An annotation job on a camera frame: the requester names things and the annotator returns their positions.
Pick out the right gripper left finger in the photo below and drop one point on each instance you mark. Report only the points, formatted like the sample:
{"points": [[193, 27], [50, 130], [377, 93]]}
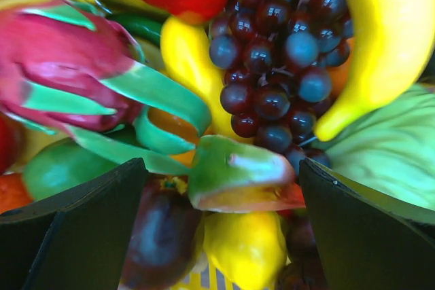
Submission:
{"points": [[76, 239]]}

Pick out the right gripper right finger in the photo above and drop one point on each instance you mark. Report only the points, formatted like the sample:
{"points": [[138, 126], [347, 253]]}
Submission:
{"points": [[365, 238]]}

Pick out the watermelon slice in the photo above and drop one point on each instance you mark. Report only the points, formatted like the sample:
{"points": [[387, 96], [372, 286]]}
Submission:
{"points": [[231, 177]]}

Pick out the dark purple passion fruit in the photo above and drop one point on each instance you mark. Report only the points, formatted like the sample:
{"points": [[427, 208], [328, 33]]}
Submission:
{"points": [[305, 270]]}

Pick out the green pepper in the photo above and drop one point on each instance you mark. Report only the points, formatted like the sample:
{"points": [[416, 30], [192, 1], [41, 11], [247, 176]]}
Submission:
{"points": [[61, 166]]}

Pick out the green cabbage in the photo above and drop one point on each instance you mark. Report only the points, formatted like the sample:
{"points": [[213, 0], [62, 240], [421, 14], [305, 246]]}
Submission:
{"points": [[391, 149]]}

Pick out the yellow lemon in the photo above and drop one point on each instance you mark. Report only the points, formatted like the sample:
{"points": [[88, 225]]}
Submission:
{"points": [[249, 249]]}

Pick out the yellow plastic basket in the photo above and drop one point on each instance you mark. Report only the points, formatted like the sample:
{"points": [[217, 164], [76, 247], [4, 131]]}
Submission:
{"points": [[205, 275]]}

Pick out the red dragon fruit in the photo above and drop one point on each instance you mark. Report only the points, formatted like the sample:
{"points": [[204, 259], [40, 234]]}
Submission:
{"points": [[64, 67]]}

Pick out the dark purple grapes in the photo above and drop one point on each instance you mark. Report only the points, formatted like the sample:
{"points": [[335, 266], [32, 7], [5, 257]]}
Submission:
{"points": [[276, 56]]}

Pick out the long yellow banana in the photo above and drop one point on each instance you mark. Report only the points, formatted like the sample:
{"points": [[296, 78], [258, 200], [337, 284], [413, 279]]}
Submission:
{"points": [[393, 41]]}

